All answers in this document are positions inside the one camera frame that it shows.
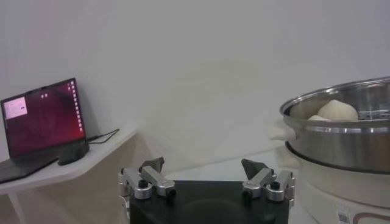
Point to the stainless steel steamer basket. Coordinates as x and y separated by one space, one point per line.
335 146

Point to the white side table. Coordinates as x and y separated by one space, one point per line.
97 155

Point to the black computer mouse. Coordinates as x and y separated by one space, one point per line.
73 153

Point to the cream electric cooker pot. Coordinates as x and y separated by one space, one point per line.
335 194

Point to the black laptop red screen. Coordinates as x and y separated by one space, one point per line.
42 121

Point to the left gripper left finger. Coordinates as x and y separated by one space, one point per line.
155 179

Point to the white steamed baozi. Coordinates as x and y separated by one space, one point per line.
317 118
338 111

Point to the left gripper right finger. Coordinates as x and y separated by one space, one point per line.
262 179

